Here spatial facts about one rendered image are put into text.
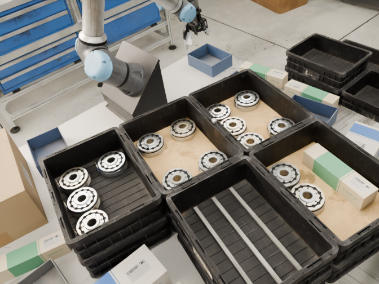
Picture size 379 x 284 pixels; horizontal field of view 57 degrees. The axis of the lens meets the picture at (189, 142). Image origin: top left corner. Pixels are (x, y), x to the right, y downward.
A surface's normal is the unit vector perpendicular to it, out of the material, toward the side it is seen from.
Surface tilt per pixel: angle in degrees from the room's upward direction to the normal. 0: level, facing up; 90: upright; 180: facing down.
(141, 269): 0
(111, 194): 0
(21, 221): 90
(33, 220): 90
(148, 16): 90
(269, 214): 0
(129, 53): 44
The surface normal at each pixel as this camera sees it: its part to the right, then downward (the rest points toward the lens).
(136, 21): 0.63, 0.48
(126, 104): -0.60, -0.15
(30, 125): -0.12, -0.71
